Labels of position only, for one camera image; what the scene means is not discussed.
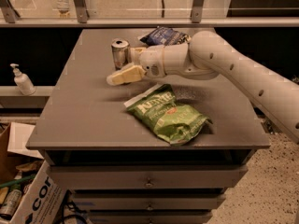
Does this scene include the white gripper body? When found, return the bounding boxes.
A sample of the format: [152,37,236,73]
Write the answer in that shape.
[139,46,165,78]

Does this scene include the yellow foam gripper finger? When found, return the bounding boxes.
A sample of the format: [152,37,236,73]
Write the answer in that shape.
[107,63,146,86]
[130,47,147,63]

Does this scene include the silver blue redbull can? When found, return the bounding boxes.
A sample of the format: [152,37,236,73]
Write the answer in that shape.
[111,38,130,70]

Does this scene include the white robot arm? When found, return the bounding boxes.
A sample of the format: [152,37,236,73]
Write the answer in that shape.
[107,30,299,144]

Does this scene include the can in cardboard box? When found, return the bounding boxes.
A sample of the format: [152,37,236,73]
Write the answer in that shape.
[0,184,22,220]

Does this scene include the dark blue chip bag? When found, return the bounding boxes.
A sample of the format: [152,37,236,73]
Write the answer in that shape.
[138,27,191,46]

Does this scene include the green chip bag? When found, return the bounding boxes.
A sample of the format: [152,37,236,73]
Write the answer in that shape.
[124,84,212,146]

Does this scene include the grey drawer cabinet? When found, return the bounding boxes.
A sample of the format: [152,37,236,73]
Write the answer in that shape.
[27,29,269,224]

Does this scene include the white pump dispenser bottle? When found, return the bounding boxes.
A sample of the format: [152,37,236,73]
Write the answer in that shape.
[10,63,36,95]

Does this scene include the top drawer knob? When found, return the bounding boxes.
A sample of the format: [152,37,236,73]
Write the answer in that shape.
[145,178,154,189]

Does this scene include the drawer knob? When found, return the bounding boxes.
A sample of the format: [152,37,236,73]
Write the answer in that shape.
[146,204,154,211]
[145,178,154,189]

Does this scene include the middle drawer knob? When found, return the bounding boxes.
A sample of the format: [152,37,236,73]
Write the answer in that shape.
[146,204,154,211]

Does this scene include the green stick in box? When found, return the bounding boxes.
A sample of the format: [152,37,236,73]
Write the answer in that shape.
[0,175,36,189]

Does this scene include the white cardboard box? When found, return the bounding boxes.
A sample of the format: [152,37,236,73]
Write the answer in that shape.
[0,161,66,224]

